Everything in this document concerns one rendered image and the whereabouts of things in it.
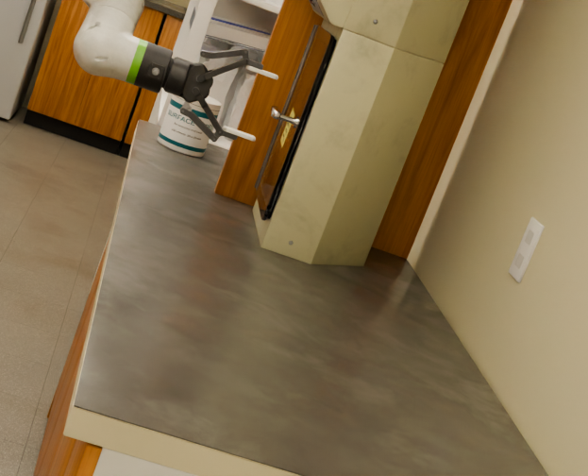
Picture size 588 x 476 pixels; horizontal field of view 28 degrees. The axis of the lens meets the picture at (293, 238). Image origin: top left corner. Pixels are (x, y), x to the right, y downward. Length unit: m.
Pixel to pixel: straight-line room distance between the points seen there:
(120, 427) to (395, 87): 1.22
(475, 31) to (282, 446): 1.50
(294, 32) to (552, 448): 1.23
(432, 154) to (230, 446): 1.49
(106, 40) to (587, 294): 1.07
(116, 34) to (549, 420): 1.14
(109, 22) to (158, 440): 1.20
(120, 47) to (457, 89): 0.82
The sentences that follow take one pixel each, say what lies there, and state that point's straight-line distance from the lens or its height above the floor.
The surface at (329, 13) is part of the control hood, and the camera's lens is 2.35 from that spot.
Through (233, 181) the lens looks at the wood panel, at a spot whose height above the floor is 0.98.
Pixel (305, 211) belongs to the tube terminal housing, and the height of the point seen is 1.04.
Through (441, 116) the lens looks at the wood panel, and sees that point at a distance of 2.80.
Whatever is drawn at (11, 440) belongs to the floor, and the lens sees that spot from 3.45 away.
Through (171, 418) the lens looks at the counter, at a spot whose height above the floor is 0.94.
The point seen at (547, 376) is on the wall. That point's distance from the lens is 1.98.
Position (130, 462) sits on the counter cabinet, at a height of 0.89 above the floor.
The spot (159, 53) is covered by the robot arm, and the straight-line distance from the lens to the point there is 2.42.
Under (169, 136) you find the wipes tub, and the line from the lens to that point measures 3.10.
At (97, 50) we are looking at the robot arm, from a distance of 2.40.
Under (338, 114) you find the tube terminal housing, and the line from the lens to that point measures 2.38.
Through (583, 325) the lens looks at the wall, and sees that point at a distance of 1.92.
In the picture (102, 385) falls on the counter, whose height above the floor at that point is 0.94.
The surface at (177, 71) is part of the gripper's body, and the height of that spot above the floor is 1.21.
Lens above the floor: 1.50
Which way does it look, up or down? 12 degrees down
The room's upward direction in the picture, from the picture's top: 21 degrees clockwise
